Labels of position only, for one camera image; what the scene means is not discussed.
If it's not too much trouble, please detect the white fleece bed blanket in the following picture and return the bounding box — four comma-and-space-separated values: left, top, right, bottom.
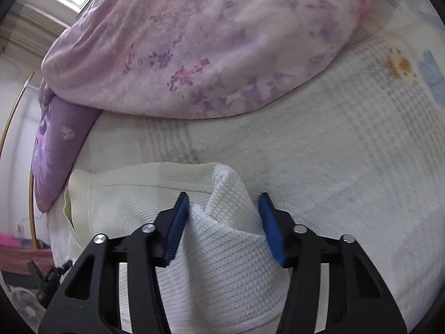
48, 0, 444, 333

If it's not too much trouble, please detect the pink purple floral quilt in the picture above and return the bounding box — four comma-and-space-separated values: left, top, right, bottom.
32, 0, 374, 212

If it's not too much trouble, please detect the white waffle-knit sweater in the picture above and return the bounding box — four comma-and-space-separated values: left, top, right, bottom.
64, 162, 290, 333

